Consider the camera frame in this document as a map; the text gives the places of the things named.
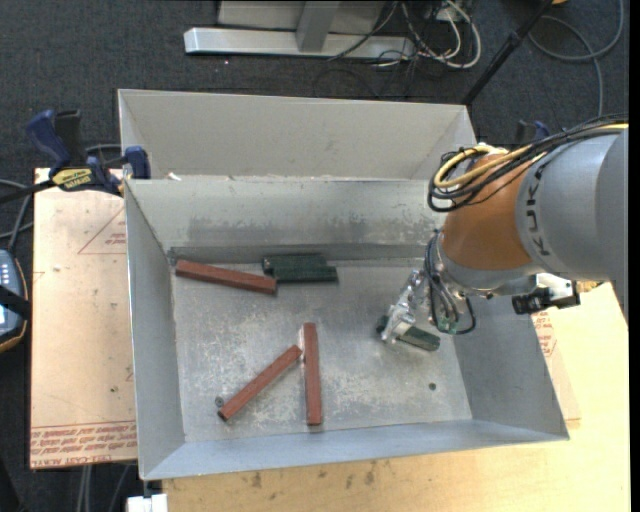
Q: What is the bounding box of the dark green block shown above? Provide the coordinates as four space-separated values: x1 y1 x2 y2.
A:
375 314 442 352
271 265 340 285
261 253 327 274

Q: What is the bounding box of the grey metal bin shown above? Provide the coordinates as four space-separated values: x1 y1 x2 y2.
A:
117 88 571 482

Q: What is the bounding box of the red-brown flat block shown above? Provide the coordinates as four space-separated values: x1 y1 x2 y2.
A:
217 344 305 423
301 321 325 428
174 259 279 296

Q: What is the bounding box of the brown cardboard board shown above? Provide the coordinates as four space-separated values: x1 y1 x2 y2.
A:
29 167 584 472

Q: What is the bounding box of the black cylinder on white bracket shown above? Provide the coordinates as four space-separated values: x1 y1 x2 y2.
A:
511 272 582 316

